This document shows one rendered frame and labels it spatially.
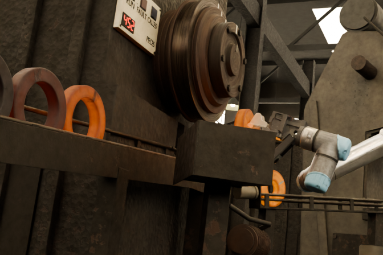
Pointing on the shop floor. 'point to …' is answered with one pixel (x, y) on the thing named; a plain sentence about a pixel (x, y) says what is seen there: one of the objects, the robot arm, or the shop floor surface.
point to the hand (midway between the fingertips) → (245, 126)
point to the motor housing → (248, 241)
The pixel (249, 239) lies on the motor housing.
